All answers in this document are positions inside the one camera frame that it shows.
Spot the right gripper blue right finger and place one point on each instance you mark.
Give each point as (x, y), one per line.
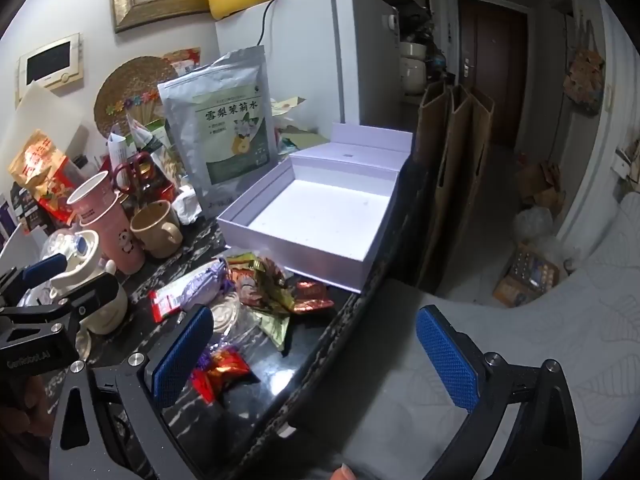
(458, 362)

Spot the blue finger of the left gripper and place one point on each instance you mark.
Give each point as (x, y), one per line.
(87, 298)
(45, 269)

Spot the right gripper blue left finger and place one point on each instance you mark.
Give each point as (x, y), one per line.
(172, 360)

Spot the red candy packet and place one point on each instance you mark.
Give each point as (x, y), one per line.
(217, 369)

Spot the red white snack packet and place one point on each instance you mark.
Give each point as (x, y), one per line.
(176, 295)

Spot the green gold candy wrappers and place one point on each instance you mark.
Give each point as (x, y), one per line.
(261, 286)

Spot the maroon chocolate packet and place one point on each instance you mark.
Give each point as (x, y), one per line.
(310, 296)

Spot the person's left hand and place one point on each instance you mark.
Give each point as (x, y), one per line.
(25, 407)

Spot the person's right hand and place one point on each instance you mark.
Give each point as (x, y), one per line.
(343, 472)

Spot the pink panda cup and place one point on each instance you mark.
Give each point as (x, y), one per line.
(97, 206)

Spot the orange snack bag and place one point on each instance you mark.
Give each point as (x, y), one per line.
(47, 174)

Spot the beige ceramic mug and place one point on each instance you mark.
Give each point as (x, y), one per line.
(157, 228)

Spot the box of items on floor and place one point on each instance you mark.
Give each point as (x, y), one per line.
(527, 276)

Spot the round woven mat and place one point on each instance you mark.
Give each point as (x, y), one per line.
(131, 92)

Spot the lavender gift box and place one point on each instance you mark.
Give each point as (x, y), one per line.
(323, 211)

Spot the silver tea pouch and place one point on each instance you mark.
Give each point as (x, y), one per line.
(219, 117)

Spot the green paper sheet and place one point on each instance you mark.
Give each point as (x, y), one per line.
(290, 142)

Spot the white printed paper strip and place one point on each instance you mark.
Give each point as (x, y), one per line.
(280, 108)

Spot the white ceramic jar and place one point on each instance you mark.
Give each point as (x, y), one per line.
(412, 67)

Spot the hanging patterned tote bag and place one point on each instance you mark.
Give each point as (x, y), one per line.
(584, 79)

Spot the dark entrance door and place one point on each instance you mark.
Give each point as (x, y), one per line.
(493, 44)

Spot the white refrigerator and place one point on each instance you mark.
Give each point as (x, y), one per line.
(341, 56)

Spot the red handled scissors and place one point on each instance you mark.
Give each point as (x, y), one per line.
(134, 175)

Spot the wall intercom panel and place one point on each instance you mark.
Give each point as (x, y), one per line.
(51, 66)

